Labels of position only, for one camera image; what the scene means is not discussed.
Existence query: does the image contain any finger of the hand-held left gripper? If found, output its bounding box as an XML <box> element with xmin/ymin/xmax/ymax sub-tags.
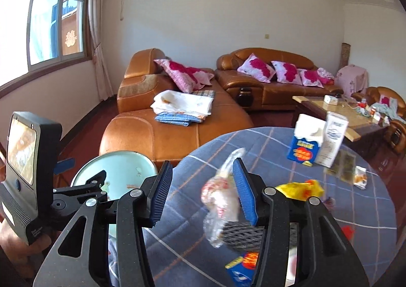
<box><xmin>54</xmin><ymin>158</ymin><xmax>75</xmax><ymax>176</ymax></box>
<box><xmin>51</xmin><ymin>170</ymin><xmax>108</xmax><ymax>221</ymax></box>

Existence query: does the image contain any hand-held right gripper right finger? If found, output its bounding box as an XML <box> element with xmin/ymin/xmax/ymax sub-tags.
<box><xmin>232</xmin><ymin>158</ymin><xmax>370</xmax><ymax>287</ymax></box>

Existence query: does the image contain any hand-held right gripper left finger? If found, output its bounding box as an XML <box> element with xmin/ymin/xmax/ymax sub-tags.
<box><xmin>33</xmin><ymin>161</ymin><xmax>173</xmax><ymax>287</ymax></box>

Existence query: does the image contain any clear red print plastic bag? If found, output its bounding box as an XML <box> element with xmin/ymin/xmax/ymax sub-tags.
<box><xmin>201</xmin><ymin>147</ymin><xmax>245</xmax><ymax>248</ymax></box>

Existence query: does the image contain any blue plaid tablecloth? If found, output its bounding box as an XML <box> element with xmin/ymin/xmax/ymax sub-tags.
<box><xmin>108</xmin><ymin>127</ymin><xmax>398</xmax><ymax>287</ymax></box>

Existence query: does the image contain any yellow crumpled wrapper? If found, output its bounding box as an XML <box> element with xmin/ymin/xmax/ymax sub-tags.
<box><xmin>275</xmin><ymin>179</ymin><xmax>325</xmax><ymax>202</ymax></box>

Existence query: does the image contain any brown leather chaise sofa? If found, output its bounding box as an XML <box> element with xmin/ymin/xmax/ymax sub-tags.
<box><xmin>99</xmin><ymin>48</ymin><xmax>255</xmax><ymax>167</ymax></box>

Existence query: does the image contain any blue milk carton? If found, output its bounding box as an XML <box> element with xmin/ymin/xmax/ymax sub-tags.
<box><xmin>286</xmin><ymin>114</ymin><xmax>327</xmax><ymax>167</ymax></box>

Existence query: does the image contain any blue plaid folded cloth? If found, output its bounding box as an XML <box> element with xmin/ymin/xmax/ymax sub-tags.
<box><xmin>154</xmin><ymin>111</ymin><xmax>209</xmax><ymax>128</ymax></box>

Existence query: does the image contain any blue red snack packet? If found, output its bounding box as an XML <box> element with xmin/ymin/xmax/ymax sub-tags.
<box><xmin>225</xmin><ymin>251</ymin><xmax>261</xmax><ymax>285</ymax></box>

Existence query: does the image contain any white folded cloth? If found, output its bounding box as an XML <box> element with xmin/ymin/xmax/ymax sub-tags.
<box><xmin>150</xmin><ymin>90</ymin><xmax>214</xmax><ymax>116</ymax></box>

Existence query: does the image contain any dark green packet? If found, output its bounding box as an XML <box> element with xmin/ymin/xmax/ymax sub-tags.
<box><xmin>326</xmin><ymin>150</ymin><xmax>342</xmax><ymax>177</ymax></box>
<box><xmin>339</xmin><ymin>152</ymin><xmax>358</xmax><ymax>185</ymax></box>

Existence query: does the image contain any brown leather three-seat sofa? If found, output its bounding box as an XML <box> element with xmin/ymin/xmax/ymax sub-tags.
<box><xmin>215</xmin><ymin>47</ymin><xmax>345</xmax><ymax>112</ymax></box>

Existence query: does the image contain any white milk carton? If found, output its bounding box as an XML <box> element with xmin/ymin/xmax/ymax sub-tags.
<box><xmin>314</xmin><ymin>111</ymin><xmax>349</xmax><ymax>169</ymax></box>

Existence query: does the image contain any wooden coffee table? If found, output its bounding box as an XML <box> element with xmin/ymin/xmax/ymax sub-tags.
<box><xmin>292</xmin><ymin>95</ymin><xmax>389</xmax><ymax>148</ymax></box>

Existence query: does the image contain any small white orange packet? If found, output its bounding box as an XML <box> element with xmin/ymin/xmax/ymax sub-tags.
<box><xmin>353</xmin><ymin>165</ymin><xmax>369</xmax><ymax>189</ymax></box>

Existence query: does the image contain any cream curtain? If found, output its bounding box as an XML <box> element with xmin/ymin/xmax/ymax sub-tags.
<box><xmin>84</xmin><ymin>0</ymin><xmax>114</xmax><ymax>102</ymax></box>

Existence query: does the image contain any gold window decal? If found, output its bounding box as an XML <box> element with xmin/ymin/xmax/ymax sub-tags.
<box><xmin>65</xmin><ymin>30</ymin><xmax>79</xmax><ymax>48</ymax></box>

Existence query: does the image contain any folded pink blanket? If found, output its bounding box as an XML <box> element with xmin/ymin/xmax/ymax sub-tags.
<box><xmin>317</xmin><ymin>67</ymin><xmax>335</xmax><ymax>85</ymax></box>

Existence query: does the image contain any window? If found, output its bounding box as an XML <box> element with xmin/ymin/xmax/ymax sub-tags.
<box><xmin>0</xmin><ymin>0</ymin><xmax>93</xmax><ymax>82</ymax></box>

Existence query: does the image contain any pink floral cloth cover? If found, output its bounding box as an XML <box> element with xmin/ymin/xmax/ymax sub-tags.
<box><xmin>336</xmin><ymin>64</ymin><xmax>369</xmax><ymax>97</ymax></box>

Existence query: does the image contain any light teal cloth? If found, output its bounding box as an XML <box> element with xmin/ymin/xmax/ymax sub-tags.
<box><xmin>369</xmin><ymin>97</ymin><xmax>399</xmax><ymax>120</ymax></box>

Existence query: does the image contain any brown leather armchair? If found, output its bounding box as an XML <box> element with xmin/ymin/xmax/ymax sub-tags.
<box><xmin>350</xmin><ymin>86</ymin><xmax>406</xmax><ymax>155</ymax></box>

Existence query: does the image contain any rolled patterned mat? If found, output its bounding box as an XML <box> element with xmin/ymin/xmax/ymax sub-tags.
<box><xmin>341</xmin><ymin>43</ymin><xmax>351</xmax><ymax>69</ymax></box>

